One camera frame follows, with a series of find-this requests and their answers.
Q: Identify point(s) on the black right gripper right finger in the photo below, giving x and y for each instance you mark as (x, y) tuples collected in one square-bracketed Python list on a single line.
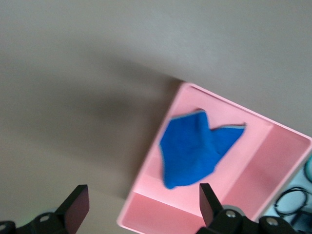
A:
[(214, 209)]

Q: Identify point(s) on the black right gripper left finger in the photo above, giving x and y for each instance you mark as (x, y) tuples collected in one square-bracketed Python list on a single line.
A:
[(68, 209)]

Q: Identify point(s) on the blue cloth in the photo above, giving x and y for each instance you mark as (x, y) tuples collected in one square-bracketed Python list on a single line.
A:
[(190, 151)]

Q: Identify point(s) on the pink plastic bin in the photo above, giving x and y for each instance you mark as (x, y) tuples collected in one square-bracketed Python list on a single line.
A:
[(243, 158)]

